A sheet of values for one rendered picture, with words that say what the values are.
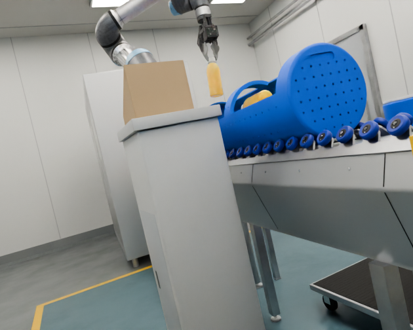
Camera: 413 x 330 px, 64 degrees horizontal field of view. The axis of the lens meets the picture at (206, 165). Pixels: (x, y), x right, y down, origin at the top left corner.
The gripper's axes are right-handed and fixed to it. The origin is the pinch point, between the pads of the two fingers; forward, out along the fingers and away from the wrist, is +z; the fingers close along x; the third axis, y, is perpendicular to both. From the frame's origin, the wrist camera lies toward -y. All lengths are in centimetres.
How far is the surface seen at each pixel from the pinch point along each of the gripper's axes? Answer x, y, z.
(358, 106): 10, 75, 44
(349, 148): -11, 90, 55
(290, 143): -10, 66, 51
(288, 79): -13, 75, 33
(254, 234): 7, -9, 94
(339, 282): 43, 5, 129
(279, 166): -11, 59, 57
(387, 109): 50, 50, 45
